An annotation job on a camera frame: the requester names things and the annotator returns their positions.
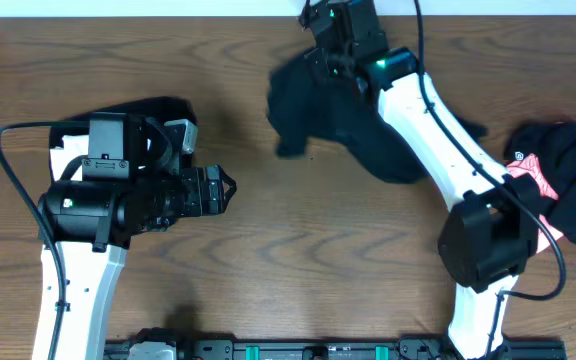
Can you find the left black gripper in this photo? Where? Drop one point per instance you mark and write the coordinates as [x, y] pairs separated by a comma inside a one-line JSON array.
[[210, 189]]

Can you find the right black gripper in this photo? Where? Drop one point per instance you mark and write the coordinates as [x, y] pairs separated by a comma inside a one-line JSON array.
[[319, 61]]

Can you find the black t-shirt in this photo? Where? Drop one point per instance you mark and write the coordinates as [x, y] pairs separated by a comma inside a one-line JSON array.
[[328, 120]]

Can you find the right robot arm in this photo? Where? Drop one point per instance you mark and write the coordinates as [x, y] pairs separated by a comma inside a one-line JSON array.
[[491, 229]]

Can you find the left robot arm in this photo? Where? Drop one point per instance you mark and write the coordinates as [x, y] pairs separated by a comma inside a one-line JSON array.
[[132, 180]]

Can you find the black fabric storage container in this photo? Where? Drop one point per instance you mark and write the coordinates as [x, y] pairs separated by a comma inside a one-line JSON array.
[[162, 108]]

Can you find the white folded garment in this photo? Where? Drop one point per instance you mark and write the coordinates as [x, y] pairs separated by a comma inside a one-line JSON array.
[[69, 148]]

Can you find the pink crumpled garment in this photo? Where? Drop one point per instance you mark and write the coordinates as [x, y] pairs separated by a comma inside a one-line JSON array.
[[529, 164]]

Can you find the black crumpled garment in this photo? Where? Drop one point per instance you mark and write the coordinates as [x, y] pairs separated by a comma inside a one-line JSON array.
[[555, 146]]

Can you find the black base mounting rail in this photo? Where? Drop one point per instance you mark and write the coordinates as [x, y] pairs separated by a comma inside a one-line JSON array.
[[160, 343]]

